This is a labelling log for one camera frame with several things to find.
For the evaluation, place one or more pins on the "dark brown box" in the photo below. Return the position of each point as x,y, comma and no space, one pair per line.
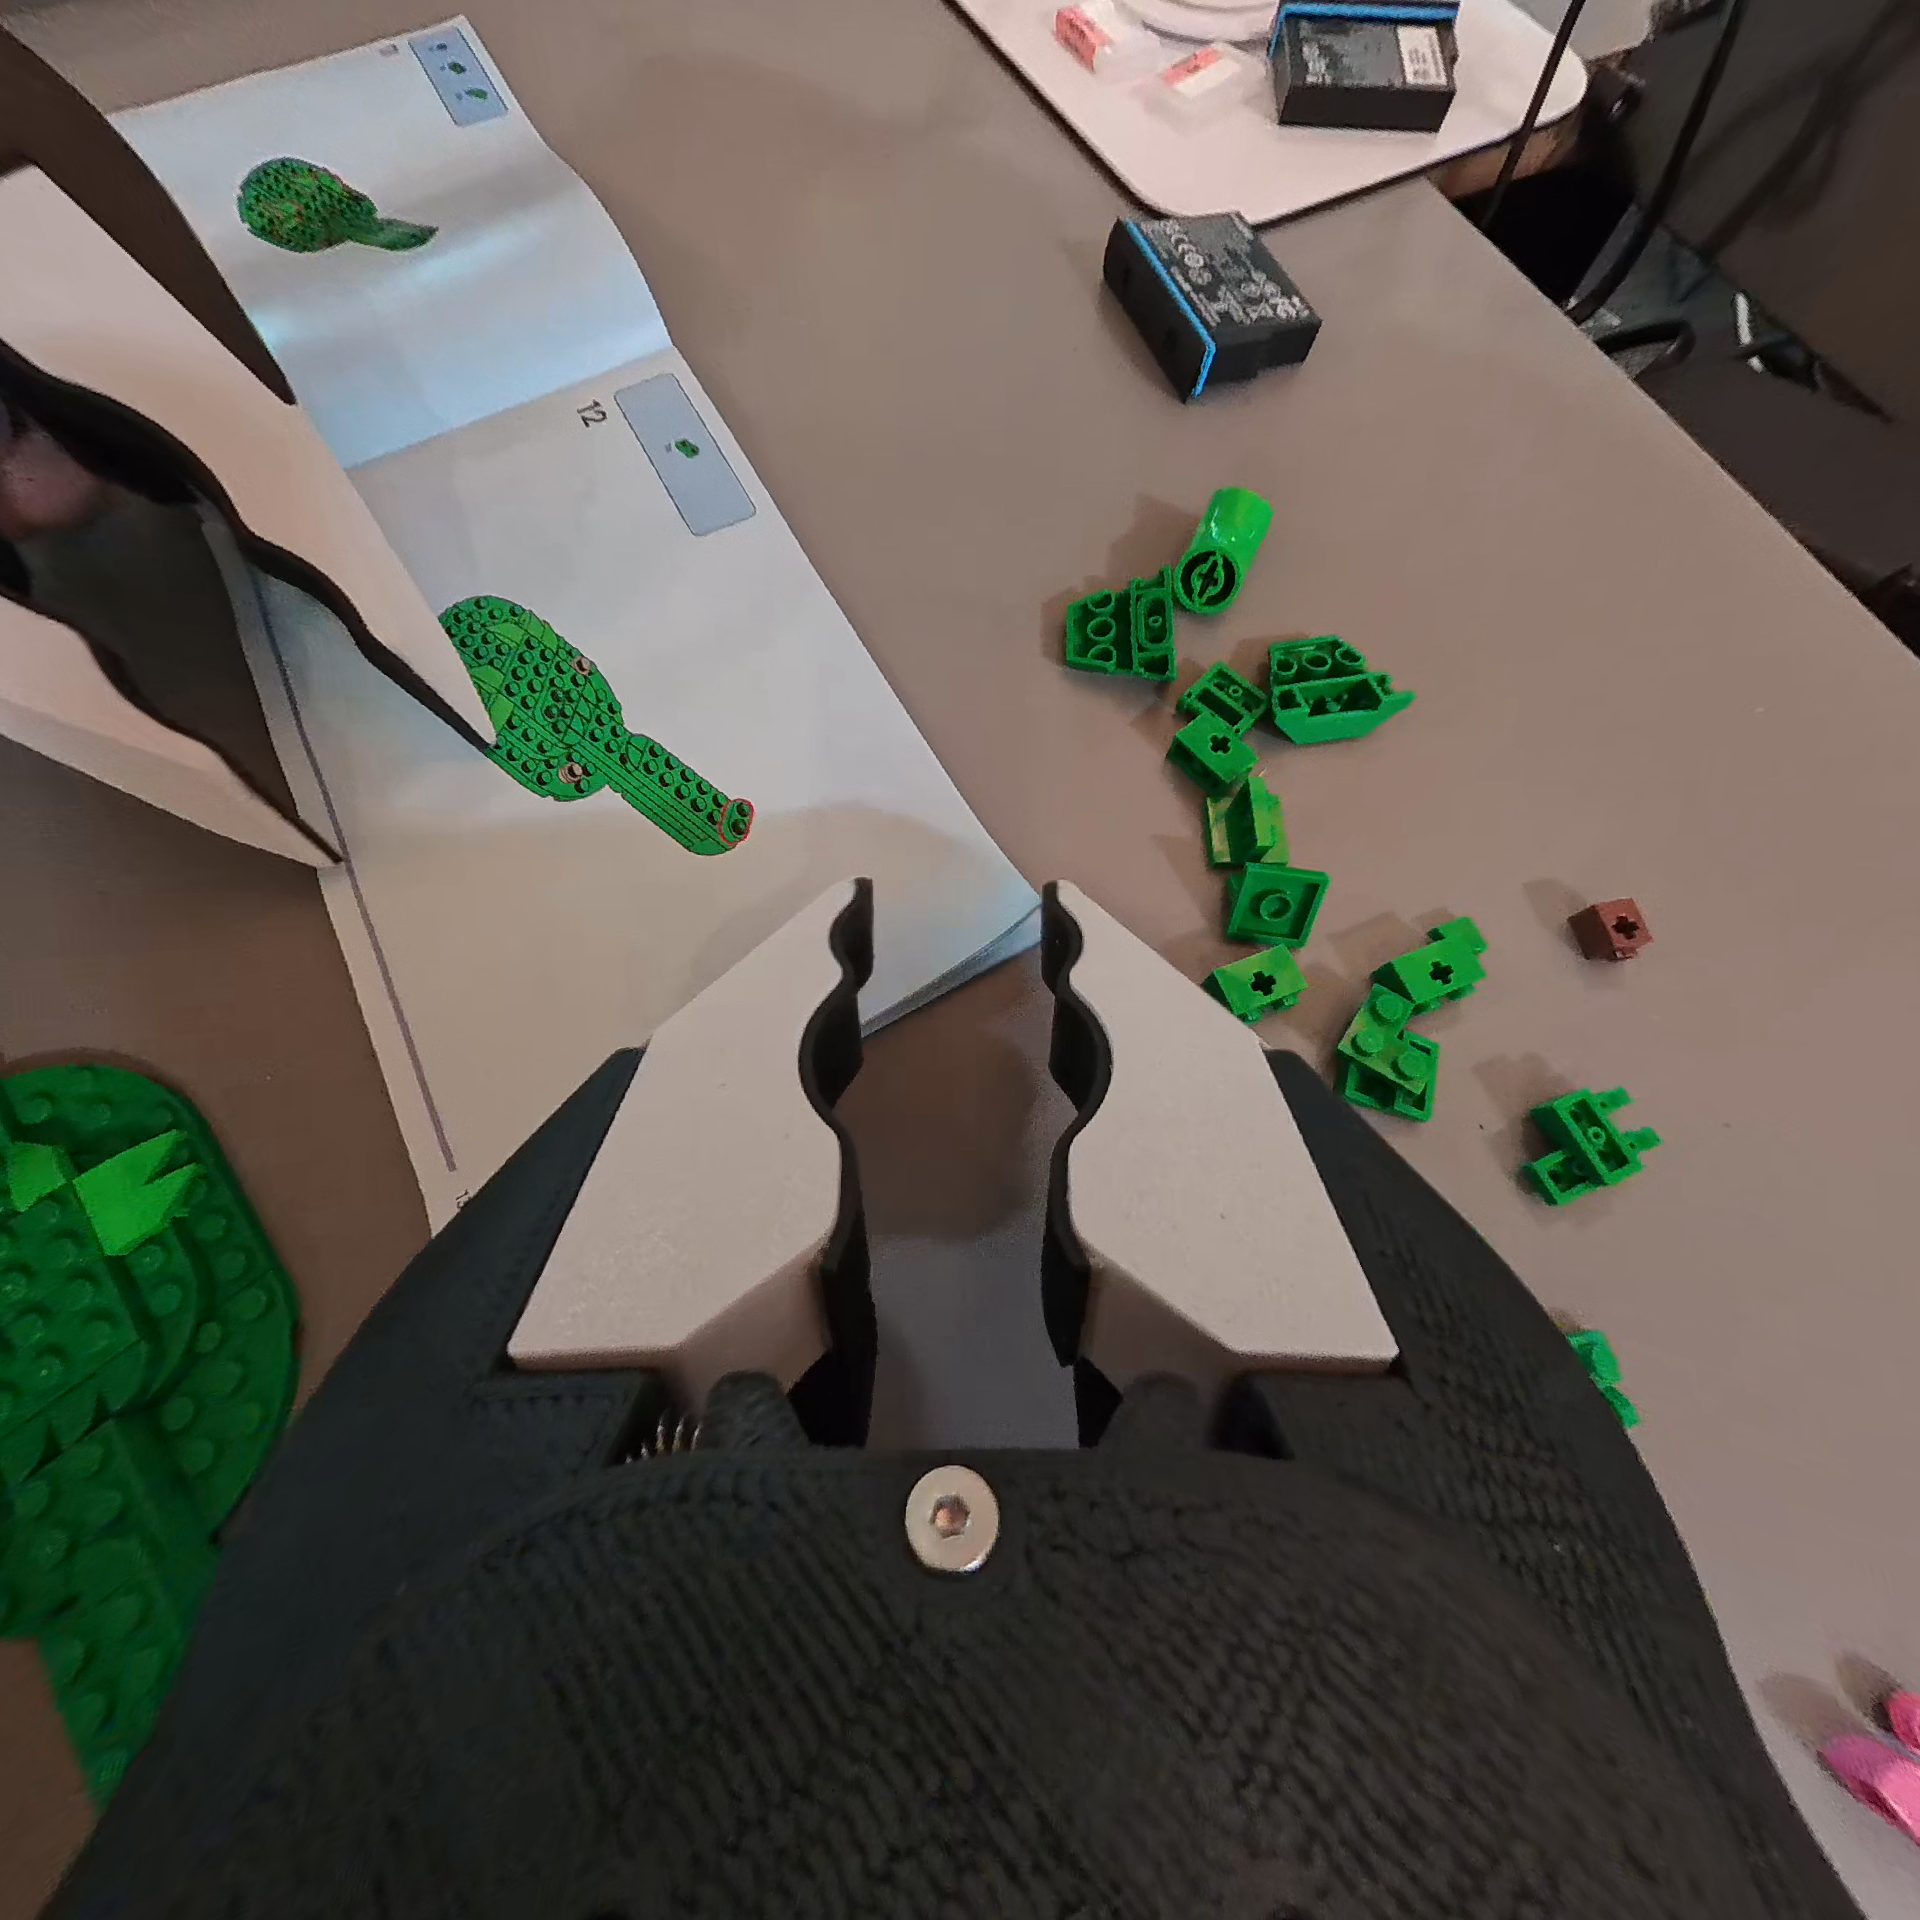
1800,226

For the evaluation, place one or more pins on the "grey desk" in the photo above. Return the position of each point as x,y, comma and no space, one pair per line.
931,525

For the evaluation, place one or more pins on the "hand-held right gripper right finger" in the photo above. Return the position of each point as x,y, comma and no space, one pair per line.
1215,1201

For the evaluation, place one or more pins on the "small brown brick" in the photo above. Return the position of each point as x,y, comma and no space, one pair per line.
1611,931

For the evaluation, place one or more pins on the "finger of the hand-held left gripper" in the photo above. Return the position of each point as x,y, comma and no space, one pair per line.
135,751
195,390

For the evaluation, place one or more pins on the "cluster of small green bricks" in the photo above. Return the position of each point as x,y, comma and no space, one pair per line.
1275,902

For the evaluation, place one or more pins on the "green brick leaf build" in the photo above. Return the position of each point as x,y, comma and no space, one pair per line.
135,1349

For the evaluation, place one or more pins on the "white instruction booklet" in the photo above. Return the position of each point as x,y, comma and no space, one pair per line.
675,675

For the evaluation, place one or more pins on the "pink white small packet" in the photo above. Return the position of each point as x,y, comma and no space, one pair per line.
1205,71
1091,31

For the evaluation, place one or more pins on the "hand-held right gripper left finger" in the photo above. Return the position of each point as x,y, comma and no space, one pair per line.
690,1201

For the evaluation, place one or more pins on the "black box blue edge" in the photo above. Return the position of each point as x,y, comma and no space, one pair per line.
1215,300

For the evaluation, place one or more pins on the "magenta small brick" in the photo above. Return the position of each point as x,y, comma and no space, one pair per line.
1881,1786

